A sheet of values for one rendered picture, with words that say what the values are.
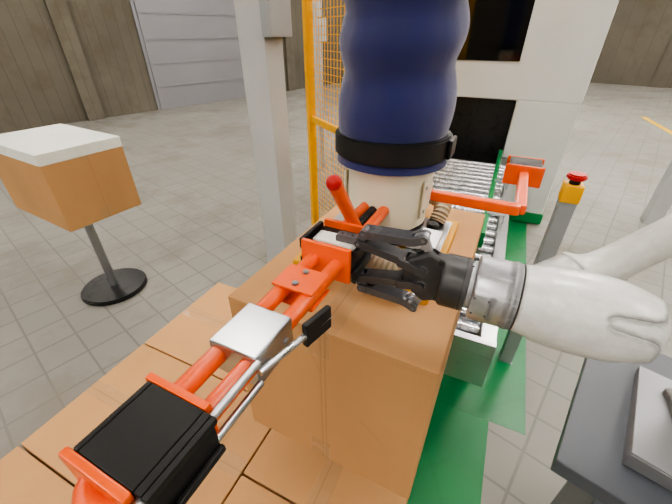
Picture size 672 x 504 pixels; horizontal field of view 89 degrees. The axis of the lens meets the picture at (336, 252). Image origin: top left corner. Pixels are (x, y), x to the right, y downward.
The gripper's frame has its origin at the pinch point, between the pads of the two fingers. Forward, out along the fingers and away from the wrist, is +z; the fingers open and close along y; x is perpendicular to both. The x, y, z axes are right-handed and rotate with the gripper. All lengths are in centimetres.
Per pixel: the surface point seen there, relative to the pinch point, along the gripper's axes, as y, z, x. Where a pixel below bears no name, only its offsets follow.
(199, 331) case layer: 65, 66, 21
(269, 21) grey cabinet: -33, 89, 119
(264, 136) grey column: 20, 101, 121
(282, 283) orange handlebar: -1.6, 2.1, -12.1
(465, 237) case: 13.3, -17.4, 38.0
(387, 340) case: 12.8, -10.4, -2.6
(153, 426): -2.8, 0.6, -33.6
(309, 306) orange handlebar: -0.3, -2.5, -13.3
